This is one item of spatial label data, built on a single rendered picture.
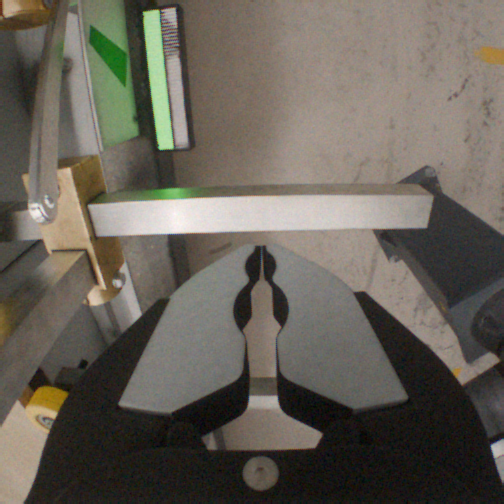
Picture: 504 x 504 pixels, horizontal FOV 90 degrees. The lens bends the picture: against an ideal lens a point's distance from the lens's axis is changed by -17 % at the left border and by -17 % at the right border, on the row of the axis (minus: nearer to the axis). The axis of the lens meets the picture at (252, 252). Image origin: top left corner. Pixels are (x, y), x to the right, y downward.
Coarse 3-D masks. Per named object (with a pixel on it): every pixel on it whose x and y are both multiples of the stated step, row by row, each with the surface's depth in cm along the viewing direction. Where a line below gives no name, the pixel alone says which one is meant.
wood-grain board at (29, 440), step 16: (16, 416) 33; (0, 432) 37; (16, 432) 36; (32, 432) 35; (0, 448) 41; (16, 448) 40; (32, 448) 39; (0, 464) 47; (16, 464) 45; (32, 464) 43; (0, 480) 55; (16, 480) 52; (32, 480) 49; (0, 496) 68; (16, 496) 63
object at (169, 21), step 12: (168, 12) 27; (168, 24) 28; (168, 36) 29; (168, 48) 29; (168, 60) 30; (180, 60) 30; (168, 72) 31; (180, 72) 31; (168, 84) 31; (180, 84) 31; (180, 96) 32; (180, 108) 33; (180, 120) 33; (180, 132) 34; (180, 144) 35
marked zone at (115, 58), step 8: (96, 32) 22; (96, 40) 22; (104, 40) 24; (96, 48) 23; (104, 48) 24; (112, 48) 26; (120, 48) 27; (104, 56) 24; (112, 56) 26; (120, 56) 27; (112, 64) 26; (120, 64) 28; (120, 72) 28; (120, 80) 28
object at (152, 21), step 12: (144, 12) 27; (156, 12) 27; (144, 24) 28; (156, 24) 28; (156, 36) 29; (156, 48) 29; (156, 60) 30; (156, 72) 31; (156, 84) 31; (156, 96) 32; (156, 108) 33; (168, 108) 33; (156, 120) 33; (168, 120) 33; (168, 132) 34; (168, 144) 35
